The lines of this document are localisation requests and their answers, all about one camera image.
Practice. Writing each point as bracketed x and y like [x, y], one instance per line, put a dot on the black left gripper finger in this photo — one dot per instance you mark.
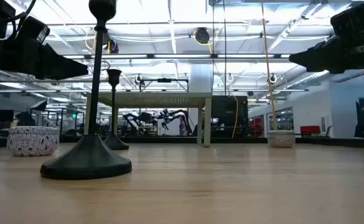
[63, 65]

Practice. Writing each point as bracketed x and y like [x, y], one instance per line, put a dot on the black background monitor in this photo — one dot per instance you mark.
[2, 115]

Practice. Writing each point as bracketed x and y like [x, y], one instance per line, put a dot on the black overhead camera frame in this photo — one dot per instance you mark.
[164, 80]

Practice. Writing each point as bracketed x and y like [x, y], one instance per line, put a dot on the white speckled round tin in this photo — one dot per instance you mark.
[281, 139]

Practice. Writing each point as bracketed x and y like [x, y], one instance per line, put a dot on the black background robot arm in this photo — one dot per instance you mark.
[175, 116]
[139, 118]

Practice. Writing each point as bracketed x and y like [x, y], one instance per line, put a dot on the red chair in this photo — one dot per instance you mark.
[310, 129]

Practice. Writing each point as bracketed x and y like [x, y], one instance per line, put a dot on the black box monitor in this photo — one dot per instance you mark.
[228, 107]

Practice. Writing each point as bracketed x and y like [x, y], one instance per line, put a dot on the patterned white bowl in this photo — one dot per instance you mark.
[32, 141]

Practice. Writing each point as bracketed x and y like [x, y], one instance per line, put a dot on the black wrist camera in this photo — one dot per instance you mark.
[34, 29]
[348, 20]

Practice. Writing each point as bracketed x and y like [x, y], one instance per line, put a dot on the small white riser shelf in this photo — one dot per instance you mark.
[156, 99]

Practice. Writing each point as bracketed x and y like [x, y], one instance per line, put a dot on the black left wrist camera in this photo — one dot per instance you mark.
[34, 29]

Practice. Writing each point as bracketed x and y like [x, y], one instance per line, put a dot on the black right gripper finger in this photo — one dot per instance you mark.
[315, 57]

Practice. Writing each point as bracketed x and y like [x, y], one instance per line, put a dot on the tall black candle stick holder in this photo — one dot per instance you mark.
[114, 143]
[88, 161]

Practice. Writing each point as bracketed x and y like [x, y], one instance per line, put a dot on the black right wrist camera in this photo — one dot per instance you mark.
[348, 20]

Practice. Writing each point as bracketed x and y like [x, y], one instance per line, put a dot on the black table edge rail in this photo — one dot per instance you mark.
[324, 141]

